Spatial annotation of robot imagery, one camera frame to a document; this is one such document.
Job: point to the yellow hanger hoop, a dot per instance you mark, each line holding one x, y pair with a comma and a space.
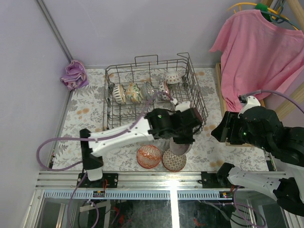
272, 14

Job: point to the purple striped bowl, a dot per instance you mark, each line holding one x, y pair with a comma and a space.
179, 149

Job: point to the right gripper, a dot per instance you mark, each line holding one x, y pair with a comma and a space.
221, 130

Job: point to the brown diamond dotted bowl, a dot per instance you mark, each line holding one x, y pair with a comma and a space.
164, 91

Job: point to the aluminium rail frame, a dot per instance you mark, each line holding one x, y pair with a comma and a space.
133, 185

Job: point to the navy geometric pattern bowl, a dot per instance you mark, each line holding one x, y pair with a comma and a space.
148, 91

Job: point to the orange leaf floral bowl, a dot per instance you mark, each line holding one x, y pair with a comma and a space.
133, 93

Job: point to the green hanger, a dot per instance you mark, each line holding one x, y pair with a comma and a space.
264, 11

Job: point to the brown floral grid bowl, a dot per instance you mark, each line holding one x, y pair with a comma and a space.
173, 162

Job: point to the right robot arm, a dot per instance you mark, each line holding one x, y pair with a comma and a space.
287, 192

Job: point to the crumpled purple cloth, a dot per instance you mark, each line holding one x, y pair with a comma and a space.
75, 76

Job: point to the grey wire dish rack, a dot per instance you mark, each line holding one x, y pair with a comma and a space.
150, 68

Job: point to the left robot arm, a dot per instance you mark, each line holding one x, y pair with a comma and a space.
153, 125

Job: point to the orange aztec pattern bowl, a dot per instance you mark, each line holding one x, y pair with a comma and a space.
148, 156

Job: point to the blue stroke white bowl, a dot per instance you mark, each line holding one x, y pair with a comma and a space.
119, 95

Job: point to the orange diamond white bowl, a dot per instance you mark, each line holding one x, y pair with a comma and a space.
172, 77

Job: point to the pink t-shirt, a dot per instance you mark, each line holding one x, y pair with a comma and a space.
256, 55

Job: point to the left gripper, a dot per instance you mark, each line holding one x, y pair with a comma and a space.
193, 121

